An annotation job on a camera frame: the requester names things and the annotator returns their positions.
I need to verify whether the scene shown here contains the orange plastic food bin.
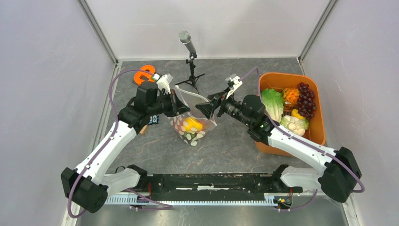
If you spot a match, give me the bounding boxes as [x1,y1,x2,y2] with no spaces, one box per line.
[258,72,326,145]

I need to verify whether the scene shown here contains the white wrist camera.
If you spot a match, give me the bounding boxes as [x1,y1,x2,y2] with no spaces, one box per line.
[225,74,243,99]
[152,73,173,94]

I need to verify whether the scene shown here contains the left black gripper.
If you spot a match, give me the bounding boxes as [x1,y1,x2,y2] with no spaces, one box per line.
[148,89,191,117]

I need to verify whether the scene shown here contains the purple grape bunch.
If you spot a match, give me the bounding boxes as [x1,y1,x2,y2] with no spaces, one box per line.
[297,82,318,121]

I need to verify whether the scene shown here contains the small wooden block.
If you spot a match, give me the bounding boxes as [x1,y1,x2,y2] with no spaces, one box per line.
[139,125,148,135]

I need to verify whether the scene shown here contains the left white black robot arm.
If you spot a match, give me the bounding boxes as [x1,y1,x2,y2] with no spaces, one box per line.
[61,81,190,213]

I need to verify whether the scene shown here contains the yellow lemon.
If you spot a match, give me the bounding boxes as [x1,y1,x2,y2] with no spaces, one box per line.
[183,117,203,132]

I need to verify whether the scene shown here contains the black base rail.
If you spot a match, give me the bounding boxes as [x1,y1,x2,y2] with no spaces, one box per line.
[130,165,303,202]

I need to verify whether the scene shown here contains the clear dotted zip top bag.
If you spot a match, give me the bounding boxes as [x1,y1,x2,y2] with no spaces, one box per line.
[169,85,217,146]

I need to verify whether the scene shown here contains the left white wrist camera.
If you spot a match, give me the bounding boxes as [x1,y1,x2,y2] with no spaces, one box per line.
[152,73,173,94]

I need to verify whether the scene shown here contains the small yellow pineapple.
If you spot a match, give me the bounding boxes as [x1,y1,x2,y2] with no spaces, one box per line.
[282,88,301,108]

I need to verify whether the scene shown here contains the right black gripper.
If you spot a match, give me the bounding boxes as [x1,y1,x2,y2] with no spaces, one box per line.
[195,87,252,127]

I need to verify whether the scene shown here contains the pale green cabbage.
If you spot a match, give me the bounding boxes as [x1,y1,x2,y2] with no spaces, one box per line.
[279,115,309,136]

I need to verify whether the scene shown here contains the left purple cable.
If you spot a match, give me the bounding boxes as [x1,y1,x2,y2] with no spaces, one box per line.
[67,69,160,219]

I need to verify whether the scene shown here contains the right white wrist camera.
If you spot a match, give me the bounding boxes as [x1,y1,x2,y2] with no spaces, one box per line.
[225,74,243,99]

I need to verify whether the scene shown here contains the silver microphone on tripod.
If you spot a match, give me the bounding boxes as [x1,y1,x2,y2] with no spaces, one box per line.
[176,31,205,94]

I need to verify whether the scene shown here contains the white cable duct strip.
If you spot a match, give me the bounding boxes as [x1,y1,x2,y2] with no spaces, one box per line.
[105,193,292,207]

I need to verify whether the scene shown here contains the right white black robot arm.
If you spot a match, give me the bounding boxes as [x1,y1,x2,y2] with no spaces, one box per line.
[195,91,365,203]

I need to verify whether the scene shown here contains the yellow mango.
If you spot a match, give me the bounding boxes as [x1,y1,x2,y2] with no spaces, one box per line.
[291,109,306,119]

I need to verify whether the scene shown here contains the green lettuce leaf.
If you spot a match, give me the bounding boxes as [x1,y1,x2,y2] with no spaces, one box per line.
[261,89,284,122]

